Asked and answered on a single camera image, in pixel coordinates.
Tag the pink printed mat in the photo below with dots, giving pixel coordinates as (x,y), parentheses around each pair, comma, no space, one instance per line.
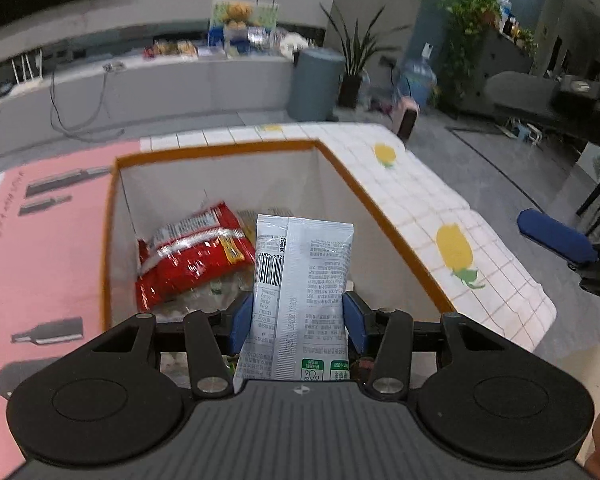
(45,270)

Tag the dark grey sofa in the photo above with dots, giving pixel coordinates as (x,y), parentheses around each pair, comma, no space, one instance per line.
(520,90)

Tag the blue water jug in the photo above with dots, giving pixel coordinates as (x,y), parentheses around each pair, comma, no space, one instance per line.
(420,82)

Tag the green white gift box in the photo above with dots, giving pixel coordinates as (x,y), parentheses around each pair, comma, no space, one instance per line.
(265,14)

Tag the grey storage cabinet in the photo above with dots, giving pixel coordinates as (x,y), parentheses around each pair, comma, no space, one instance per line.
(505,55)

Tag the long-leaf plant in dark pot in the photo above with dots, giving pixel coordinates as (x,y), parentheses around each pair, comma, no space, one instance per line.
(350,92)

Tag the small plastic stool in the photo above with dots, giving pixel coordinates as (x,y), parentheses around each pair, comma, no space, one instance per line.
(522,132)

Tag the white router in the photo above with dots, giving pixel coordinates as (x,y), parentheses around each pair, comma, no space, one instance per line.
(27,85)

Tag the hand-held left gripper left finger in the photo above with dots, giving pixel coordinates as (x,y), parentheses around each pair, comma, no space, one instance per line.
(242,325)

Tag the brown teddy bear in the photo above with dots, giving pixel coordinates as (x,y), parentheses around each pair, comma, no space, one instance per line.
(237,16)

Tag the red snack bag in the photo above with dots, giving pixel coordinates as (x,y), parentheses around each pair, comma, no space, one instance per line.
(190,260)

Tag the orange cardboard box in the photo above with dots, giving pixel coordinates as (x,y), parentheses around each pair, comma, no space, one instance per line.
(290,175)

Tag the white television console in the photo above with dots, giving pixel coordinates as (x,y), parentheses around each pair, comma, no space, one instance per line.
(180,90)

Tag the grey blue trash bin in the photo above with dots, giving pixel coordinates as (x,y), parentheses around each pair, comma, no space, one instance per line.
(315,85)

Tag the clear nut snack packet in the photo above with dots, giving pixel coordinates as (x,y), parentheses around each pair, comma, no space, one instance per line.
(200,302)

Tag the white round fan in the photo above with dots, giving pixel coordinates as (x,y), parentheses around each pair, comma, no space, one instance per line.
(292,43)

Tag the white wall socket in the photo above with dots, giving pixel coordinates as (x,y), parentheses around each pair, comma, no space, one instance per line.
(427,51)

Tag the pale blue snack packet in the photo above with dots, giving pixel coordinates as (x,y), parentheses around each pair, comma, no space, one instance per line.
(300,285)

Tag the pink space heater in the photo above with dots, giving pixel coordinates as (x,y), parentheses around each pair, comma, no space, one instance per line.
(405,120)

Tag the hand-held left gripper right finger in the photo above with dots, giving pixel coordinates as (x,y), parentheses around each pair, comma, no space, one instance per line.
(355,322)

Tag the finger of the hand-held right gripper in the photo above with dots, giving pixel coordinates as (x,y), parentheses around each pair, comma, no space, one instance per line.
(555,237)

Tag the pile of wrapped candies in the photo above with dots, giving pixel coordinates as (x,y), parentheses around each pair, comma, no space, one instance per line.
(170,49)

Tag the bushy leafy green plant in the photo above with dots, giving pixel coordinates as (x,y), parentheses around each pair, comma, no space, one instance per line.
(467,15)

